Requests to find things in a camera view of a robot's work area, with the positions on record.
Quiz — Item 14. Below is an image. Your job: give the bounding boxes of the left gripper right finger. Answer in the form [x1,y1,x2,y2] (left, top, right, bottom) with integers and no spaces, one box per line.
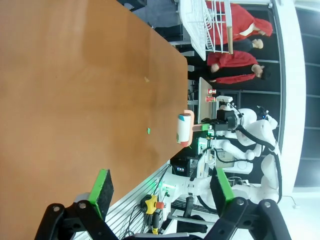
[204,167,292,240]

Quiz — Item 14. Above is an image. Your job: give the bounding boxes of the black-haired person in red coat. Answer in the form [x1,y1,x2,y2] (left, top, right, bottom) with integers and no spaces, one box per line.
[206,49,273,85]

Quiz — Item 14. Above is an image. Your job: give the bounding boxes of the grey background table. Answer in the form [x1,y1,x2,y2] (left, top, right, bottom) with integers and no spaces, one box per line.
[198,77,214,124]

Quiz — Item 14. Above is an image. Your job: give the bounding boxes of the yellow emergency stop button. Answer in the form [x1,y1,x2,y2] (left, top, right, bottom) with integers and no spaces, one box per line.
[141,194,165,215]

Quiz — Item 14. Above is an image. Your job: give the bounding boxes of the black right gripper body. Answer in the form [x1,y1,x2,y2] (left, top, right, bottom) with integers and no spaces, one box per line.
[212,109,239,132]

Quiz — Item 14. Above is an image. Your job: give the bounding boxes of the person in red hooded coat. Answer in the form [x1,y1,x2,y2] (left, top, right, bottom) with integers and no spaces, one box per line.
[206,1,274,47]

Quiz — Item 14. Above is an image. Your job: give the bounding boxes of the person in dark top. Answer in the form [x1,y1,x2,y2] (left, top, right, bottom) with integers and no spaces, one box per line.
[231,38,265,51]

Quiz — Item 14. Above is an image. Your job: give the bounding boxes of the white plastic drip tray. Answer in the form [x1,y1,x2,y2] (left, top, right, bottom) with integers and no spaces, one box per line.
[180,0,209,61]

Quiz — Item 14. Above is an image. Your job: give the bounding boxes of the white orange lint roller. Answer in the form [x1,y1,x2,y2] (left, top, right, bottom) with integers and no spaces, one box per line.
[175,109,203,149]

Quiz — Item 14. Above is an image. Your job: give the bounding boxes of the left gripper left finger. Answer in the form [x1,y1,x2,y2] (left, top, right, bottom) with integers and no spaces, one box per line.
[34,169,118,240]

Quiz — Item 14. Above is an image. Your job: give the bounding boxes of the white wire dish rack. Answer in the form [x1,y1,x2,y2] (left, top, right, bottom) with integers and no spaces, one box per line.
[189,0,235,55]

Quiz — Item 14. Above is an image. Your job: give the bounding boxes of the black computer box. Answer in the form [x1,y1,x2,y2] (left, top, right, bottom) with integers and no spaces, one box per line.
[171,157,193,175]

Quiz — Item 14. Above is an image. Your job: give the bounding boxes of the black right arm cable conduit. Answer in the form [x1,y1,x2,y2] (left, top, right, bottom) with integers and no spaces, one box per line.
[234,124,283,203]

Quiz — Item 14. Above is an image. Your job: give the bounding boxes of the aluminium table frame rail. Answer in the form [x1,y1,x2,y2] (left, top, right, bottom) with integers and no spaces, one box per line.
[105,161,174,240]

